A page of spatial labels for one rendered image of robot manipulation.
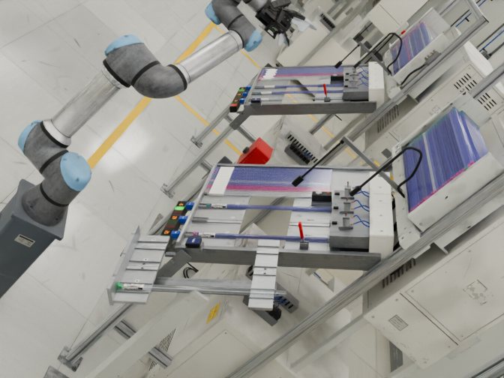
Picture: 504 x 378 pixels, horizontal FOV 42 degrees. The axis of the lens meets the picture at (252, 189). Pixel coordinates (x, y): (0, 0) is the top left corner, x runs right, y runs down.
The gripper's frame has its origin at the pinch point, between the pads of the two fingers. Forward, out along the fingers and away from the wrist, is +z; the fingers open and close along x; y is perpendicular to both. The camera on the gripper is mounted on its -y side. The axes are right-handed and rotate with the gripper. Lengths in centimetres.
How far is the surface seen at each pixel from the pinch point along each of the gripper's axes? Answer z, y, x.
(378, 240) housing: 49, 59, 11
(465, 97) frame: 62, -11, 23
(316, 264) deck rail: 42, 69, -7
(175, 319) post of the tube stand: 12, 104, -31
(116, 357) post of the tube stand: 10, 117, -56
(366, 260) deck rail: 51, 65, 6
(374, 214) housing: 50, 46, 5
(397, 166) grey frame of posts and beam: 63, 13, -4
